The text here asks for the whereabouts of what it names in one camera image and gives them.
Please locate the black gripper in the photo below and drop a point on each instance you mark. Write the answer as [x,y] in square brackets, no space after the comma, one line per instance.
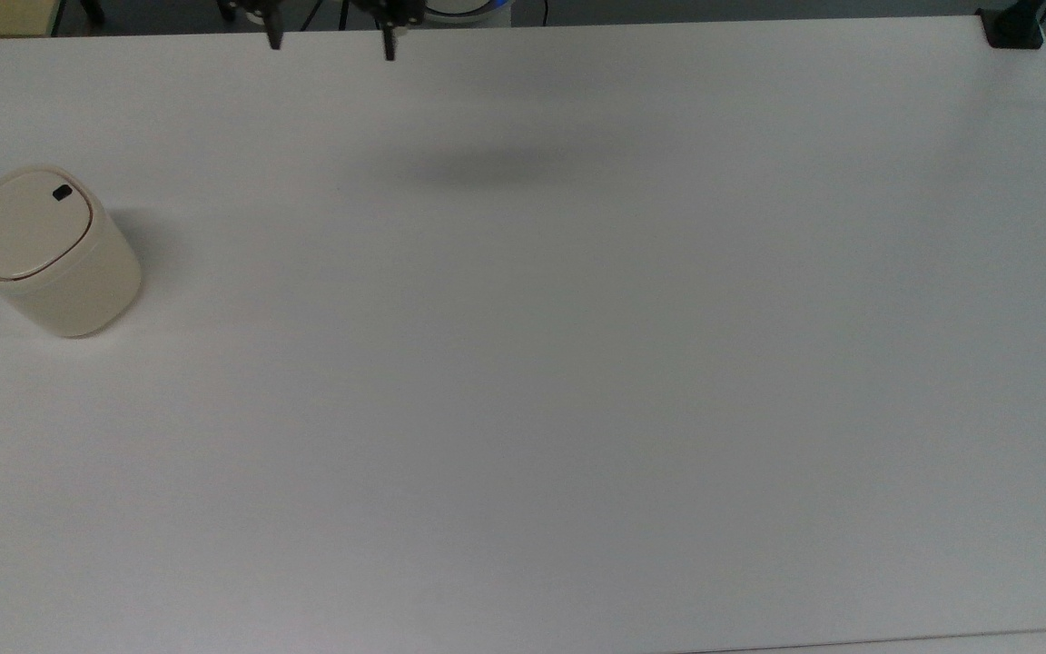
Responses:
[391,11]

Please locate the cream round trash bin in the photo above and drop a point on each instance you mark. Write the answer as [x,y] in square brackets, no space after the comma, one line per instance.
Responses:
[51,263]

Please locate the black table clamp mount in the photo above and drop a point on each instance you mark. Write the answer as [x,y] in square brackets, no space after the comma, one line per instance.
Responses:
[1011,29]

